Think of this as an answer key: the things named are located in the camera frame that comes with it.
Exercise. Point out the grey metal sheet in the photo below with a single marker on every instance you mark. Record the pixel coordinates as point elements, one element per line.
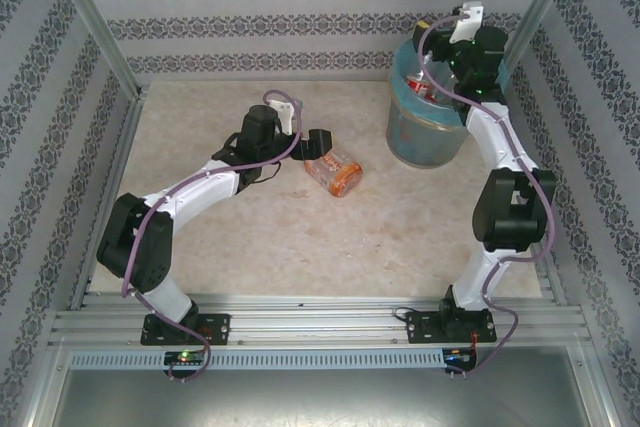
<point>320,397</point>

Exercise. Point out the mesh bin with blue bag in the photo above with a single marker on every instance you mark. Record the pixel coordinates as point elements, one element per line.
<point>420,142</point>

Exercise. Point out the aluminium side rail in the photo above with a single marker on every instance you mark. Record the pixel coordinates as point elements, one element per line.
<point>117,172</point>
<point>552,282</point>

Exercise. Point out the square bottle with orange label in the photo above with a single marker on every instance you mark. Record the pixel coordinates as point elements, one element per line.
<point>337,174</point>

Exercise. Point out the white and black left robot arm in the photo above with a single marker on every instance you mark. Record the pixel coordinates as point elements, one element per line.
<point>200,187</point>

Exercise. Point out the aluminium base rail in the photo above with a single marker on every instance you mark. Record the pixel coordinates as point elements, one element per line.
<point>320,322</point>

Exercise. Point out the clear bottle with red label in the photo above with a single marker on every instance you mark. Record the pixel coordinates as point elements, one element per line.
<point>417,84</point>

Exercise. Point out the small circuit board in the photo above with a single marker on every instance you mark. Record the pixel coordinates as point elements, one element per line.
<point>457,357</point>
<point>185,358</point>

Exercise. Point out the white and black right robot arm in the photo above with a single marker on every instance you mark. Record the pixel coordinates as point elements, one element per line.
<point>492,137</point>

